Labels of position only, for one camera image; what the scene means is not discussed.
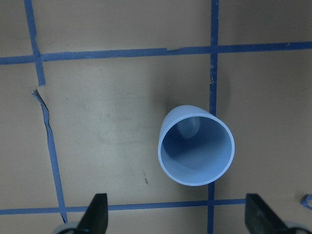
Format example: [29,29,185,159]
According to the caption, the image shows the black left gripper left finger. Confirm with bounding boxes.
[77,193,108,234]

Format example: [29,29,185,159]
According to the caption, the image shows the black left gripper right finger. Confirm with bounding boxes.
[245,194,292,234]

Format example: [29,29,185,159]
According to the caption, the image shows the light blue plastic cup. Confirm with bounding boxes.
[157,105,235,186]

